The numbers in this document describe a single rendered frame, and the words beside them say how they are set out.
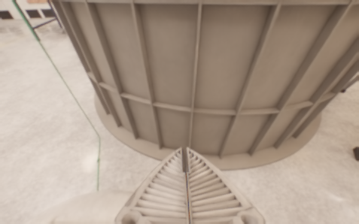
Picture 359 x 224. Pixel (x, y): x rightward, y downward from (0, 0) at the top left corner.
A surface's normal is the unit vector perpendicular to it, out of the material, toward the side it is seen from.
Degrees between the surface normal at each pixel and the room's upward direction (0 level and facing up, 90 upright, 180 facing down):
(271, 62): 90
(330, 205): 0
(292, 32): 90
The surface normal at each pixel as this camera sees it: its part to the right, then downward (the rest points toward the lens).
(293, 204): 0.00, -0.74
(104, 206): -0.01, -0.88
